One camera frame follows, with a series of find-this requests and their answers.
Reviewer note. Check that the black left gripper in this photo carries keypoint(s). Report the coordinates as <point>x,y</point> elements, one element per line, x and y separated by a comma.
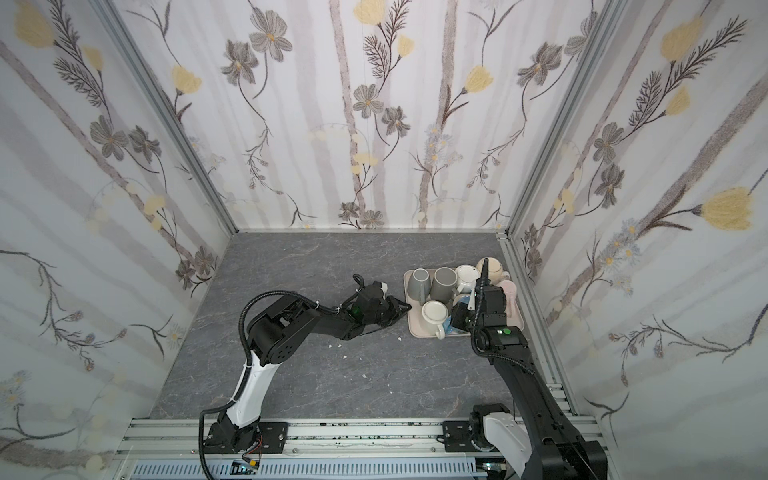
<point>396,310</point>

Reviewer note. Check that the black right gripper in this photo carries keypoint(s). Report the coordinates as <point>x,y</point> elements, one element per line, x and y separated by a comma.
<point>485,294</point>

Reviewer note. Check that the beige plastic tray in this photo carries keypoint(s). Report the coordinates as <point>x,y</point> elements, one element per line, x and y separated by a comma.
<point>414,316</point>

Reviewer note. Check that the light grey mug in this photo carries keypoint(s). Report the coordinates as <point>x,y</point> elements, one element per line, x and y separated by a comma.
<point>419,285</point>

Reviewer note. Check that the white mug red inside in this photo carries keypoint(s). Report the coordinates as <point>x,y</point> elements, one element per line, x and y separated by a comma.
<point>434,314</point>

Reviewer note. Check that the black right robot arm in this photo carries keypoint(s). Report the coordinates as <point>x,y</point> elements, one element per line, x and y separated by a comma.
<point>535,437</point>

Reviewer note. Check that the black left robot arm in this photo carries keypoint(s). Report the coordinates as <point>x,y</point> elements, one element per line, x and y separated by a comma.
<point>271,328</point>

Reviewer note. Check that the pink mug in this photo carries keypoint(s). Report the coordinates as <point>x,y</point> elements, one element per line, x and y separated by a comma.
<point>512,314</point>

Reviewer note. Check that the cream round mug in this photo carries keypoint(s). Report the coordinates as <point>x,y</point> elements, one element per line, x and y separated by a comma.
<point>494,268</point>

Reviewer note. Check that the dark grey mug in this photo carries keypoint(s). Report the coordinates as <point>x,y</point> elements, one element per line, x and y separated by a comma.
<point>443,285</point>

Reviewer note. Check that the right corner aluminium profile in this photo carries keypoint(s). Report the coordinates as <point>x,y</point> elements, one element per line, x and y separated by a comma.
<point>596,45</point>

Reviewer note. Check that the corner aluminium profile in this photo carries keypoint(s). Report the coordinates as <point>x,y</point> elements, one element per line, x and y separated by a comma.
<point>596,45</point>
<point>108,15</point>

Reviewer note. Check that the left corner aluminium profile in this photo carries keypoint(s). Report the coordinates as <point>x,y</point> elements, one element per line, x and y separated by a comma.
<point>108,15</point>

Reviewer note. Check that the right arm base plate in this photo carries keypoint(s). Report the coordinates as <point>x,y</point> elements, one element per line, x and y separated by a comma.
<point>457,436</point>

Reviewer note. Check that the white vented cable duct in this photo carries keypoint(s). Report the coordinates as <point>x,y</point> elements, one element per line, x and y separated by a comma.
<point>354,468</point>

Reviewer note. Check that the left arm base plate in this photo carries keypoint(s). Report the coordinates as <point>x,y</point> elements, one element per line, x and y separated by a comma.
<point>272,437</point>

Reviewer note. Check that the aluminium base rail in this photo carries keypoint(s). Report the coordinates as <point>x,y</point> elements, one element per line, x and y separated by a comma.
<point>306,438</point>

